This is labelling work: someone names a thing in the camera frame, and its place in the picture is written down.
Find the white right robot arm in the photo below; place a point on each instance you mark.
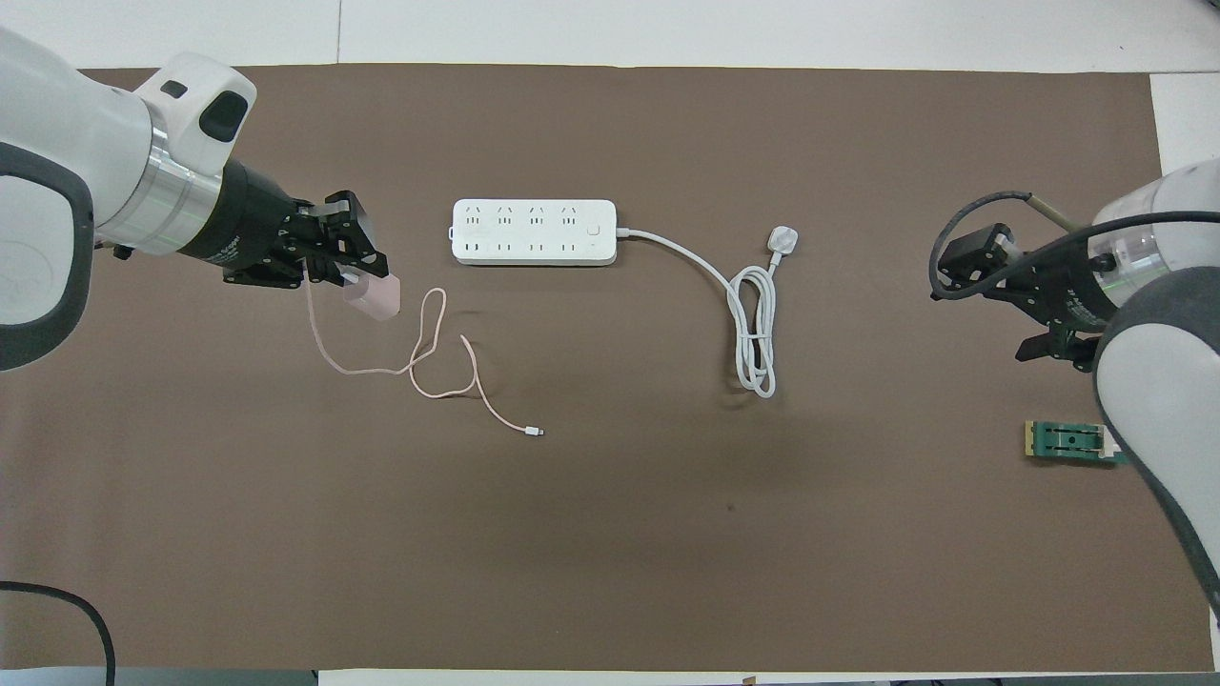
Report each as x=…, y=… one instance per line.
x=1153, y=353

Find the pink charger adapter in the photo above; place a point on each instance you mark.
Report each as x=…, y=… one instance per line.
x=376, y=297

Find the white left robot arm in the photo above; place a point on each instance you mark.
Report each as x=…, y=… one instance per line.
x=67, y=171

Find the green circuit board module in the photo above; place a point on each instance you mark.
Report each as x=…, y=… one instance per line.
x=1067, y=443

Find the white power strip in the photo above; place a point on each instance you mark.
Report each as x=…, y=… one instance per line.
x=534, y=232

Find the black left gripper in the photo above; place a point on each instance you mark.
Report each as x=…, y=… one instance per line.
x=248, y=229

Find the brown table mat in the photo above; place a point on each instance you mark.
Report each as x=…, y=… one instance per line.
x=667, y=553

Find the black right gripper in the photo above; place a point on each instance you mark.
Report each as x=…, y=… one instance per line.
x=1072, y=286

